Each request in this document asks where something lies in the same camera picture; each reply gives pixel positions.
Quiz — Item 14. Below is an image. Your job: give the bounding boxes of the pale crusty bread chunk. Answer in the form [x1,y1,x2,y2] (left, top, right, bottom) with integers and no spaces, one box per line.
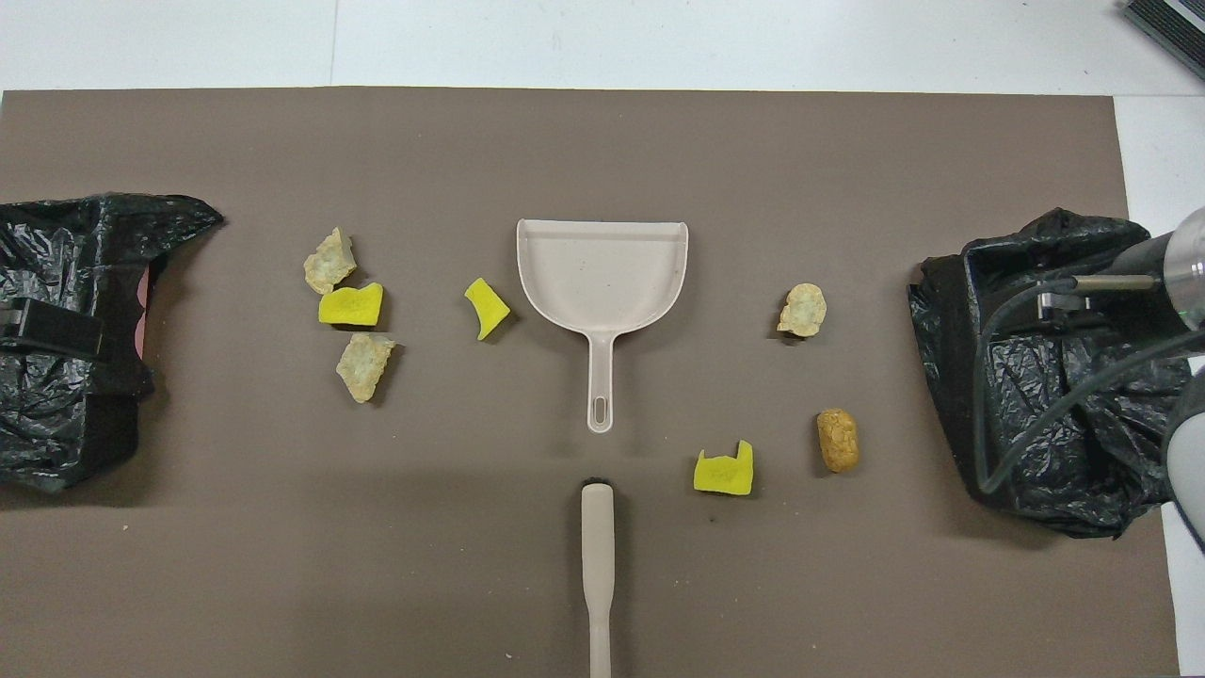
[303,227,359,296]
[336,332,397,404]
[777,282,827,338]

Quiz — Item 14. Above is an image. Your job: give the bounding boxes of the beige plastic dustpan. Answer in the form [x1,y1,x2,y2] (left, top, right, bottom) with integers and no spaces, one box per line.
[516,218,690,435]

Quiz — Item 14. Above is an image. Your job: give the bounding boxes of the beige hand brush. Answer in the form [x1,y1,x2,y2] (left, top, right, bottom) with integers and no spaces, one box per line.
[579,477,618,678]

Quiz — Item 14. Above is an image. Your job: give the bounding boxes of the notched yellow sponge piece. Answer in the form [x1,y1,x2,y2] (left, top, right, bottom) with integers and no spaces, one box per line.
[694,440,755,496]

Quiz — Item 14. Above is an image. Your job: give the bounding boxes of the brown bread roll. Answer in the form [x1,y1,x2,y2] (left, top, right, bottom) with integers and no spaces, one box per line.
[816,408,860,474]

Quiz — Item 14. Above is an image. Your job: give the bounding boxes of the black plastic trash bag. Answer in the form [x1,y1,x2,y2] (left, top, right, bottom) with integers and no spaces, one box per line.
[908,207,1192,540]
[0,192,226,494]

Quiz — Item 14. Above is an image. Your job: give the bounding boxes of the pink plastic bin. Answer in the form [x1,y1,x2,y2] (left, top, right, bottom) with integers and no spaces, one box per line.
[135,264,153,361]

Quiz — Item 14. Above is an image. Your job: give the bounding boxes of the brown table mat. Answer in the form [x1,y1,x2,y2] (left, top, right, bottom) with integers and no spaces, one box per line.
[0,87,1182,678]

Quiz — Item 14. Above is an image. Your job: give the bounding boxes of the dark ribbed panel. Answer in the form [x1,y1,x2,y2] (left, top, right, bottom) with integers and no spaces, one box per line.
[1120,0,1205,56]

